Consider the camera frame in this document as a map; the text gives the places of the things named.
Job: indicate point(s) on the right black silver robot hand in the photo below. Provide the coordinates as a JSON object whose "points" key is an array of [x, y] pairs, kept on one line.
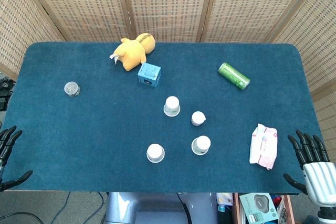
{"points": [[319, 182]]}

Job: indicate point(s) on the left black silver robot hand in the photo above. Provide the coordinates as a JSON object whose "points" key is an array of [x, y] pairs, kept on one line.
{"points": [[6, 140]]}

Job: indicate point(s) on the white floral paper cup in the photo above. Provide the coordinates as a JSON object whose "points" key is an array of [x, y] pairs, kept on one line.
{"points": [[172, 103], [202, 143], [155, 151]]}

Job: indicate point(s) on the black electronics pile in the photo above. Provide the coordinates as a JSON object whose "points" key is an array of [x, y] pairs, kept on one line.
{"points": [[4, 102]]}

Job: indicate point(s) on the pink white wet wipes pack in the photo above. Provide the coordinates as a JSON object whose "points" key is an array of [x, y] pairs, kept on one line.
{"points": [[263, 148]]}

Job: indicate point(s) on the teal product box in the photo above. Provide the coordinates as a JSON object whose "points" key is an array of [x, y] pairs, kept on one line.
{"points": [[258, 208]]}

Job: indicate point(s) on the clear round plastic jar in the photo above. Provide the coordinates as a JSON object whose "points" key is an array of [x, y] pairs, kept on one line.
{"points": [[71, 89]]}

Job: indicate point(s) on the white printed packet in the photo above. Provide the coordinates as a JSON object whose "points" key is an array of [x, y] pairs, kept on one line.
{"points": [[224, 198]]}

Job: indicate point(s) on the dark blue table cloth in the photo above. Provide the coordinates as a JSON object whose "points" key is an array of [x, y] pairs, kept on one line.
{"points": [[105, 129]]}

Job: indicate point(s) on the green drink can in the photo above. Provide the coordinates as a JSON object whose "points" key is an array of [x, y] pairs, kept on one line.
{"points": [[233, 75]]}

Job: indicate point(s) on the grey robot torso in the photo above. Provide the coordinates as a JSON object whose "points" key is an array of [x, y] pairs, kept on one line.
{"points": [[126, 208]]}

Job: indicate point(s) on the small white plastic jar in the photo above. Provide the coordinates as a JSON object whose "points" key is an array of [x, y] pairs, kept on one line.
{"points": [[197, 117]]}

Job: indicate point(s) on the yellow plush toy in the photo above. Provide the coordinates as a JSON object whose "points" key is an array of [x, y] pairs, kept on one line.
{"points": [[134, 53]]}

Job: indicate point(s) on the light blue cardboard box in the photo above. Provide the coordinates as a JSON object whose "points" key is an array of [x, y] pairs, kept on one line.
{"points": [[149, 75]]}

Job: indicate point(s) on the wicker folding screen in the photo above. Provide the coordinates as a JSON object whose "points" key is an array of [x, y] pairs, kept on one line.
{"points": [[168, 3]]}

